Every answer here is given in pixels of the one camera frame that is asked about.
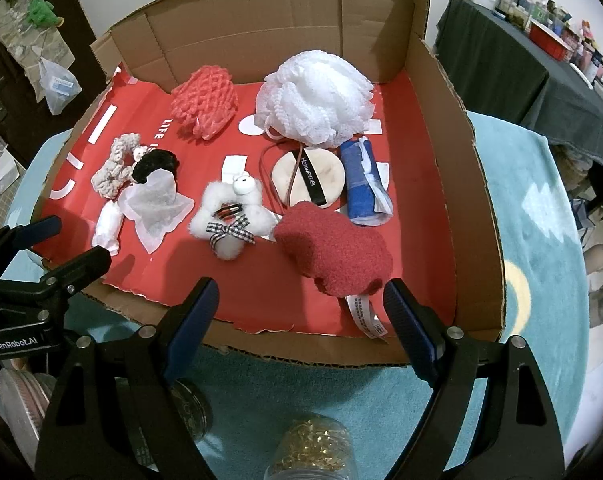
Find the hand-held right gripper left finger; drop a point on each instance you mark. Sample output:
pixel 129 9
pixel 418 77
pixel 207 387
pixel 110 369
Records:
pixel 194 325

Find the dark grey covered table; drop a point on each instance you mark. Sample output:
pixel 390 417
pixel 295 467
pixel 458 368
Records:
pixel 521 85

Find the red plastic basin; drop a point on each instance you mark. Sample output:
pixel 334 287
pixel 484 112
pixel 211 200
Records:
pixel 551 40

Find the red plush cushion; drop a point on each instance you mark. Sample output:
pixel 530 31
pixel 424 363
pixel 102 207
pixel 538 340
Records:
pixel 336 255

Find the coral mesh bath pouf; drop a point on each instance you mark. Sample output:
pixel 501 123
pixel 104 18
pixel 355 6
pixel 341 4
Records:
pixel 204 102

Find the clutter of cosmetic bottles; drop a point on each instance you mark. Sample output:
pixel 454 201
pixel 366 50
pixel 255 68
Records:
pixel 586 45

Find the green plush toy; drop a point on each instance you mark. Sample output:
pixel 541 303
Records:
pixel 42 10

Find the blue towel packet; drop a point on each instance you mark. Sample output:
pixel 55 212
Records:
pixel 364 185

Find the beige crochet scrunchie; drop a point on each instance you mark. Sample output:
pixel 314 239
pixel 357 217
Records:
pixel 116 165

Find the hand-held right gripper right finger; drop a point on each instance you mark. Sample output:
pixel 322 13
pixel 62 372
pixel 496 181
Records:
pixel 414 327

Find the small white cloth roll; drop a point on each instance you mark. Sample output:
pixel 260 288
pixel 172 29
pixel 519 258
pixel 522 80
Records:
pixel 106 225

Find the clear plastic bag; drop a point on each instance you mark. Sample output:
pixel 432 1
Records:
pixel 56 87

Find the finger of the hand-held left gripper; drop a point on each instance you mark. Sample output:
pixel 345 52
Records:
pixel 31 230
pixel 76 267

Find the small clear jar gold bits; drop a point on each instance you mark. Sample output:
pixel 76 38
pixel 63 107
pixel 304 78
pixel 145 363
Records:
pixel 309 447

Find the beige powder puff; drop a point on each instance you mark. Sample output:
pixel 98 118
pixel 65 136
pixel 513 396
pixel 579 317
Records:
pixel 309 175

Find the cardboard box red inside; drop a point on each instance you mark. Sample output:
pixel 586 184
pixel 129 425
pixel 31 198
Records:
pixel 431 210

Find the black scrunchie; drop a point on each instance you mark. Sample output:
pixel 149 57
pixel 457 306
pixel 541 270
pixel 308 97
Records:
pixel 154 162

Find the dark brown door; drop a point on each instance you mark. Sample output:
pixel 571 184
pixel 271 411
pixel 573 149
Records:
pixel 11 100

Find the white mesh bath pouf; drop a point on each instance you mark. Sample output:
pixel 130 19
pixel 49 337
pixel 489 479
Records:
pixel 314 100

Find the beige hanging organizer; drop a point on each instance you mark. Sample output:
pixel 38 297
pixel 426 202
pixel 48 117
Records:
pixel 26 42

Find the white plush bear toy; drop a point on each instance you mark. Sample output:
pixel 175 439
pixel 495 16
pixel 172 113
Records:
pixel 229 210

